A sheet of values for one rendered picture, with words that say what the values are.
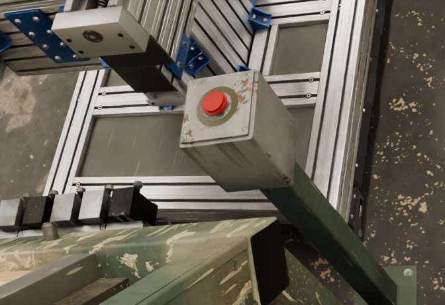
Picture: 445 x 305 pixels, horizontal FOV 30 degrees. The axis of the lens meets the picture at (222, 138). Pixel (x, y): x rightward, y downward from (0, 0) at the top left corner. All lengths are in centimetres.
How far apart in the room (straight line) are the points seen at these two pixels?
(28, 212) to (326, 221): 55
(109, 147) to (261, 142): 112
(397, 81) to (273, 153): 106
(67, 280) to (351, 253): 68
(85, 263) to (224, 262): 26
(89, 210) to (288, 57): 86
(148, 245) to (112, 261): 7
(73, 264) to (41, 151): 154
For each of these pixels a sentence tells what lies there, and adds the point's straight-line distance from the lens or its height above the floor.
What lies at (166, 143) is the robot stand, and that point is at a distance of 219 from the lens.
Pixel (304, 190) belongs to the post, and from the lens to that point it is 145.
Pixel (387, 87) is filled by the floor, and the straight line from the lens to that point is 227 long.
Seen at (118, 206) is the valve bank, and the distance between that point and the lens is 145.
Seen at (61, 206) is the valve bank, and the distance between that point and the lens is 153.
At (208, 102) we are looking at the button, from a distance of 122.
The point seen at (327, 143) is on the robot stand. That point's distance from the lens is 197.
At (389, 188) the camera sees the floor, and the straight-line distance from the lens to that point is 213.
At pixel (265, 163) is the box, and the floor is 85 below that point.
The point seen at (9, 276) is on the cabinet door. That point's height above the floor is 92.
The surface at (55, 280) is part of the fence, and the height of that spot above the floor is 98.
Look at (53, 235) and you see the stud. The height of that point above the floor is 87.
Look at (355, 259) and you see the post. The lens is 171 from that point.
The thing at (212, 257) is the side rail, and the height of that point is 100.
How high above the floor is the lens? 187
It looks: 52 degrees down
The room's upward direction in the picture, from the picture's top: 43 degrees counter-clockwise
